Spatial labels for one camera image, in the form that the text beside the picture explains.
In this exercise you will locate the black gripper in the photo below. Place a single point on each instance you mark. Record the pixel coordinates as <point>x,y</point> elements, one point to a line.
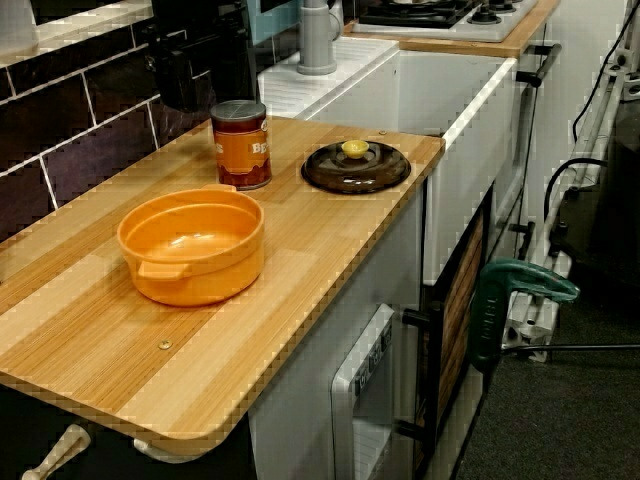
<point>180,37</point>

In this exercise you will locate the brown beans can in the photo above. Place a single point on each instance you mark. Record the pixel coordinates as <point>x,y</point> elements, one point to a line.
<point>240,150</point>

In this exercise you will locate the brown glass lid yellow knob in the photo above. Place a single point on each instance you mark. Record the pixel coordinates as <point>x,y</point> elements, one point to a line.
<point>350,172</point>

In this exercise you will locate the orange plastic pot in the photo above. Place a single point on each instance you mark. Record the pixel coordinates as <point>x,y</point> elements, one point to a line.
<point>200,285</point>

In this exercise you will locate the black upright panel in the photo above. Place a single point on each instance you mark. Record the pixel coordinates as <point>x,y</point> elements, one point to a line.
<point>235,65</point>

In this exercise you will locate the grey toy faucet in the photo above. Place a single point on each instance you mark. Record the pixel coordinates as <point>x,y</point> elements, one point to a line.
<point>315,45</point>

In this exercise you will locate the white toy sink unit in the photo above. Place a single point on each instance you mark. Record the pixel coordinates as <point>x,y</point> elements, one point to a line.
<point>425,90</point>

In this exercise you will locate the toy stove top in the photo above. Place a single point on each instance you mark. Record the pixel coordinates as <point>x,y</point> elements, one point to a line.
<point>490,27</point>

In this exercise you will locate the white kitchen cabinet front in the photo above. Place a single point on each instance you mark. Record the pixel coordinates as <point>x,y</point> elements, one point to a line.
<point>300,390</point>

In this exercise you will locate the grey dispenser panel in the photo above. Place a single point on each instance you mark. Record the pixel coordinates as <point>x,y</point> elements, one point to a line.
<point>345,400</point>

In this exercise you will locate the wood pattern cabinet door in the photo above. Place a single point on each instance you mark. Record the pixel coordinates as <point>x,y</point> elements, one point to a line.
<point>460,310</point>

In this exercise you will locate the white hook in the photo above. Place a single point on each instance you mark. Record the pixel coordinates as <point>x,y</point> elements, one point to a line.
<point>60,450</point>
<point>160,452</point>

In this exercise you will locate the dark bulky object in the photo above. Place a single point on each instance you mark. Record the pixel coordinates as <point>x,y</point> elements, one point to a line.
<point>610,225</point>

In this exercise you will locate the aluminium frame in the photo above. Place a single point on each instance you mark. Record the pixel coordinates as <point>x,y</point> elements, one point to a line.
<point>530,327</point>

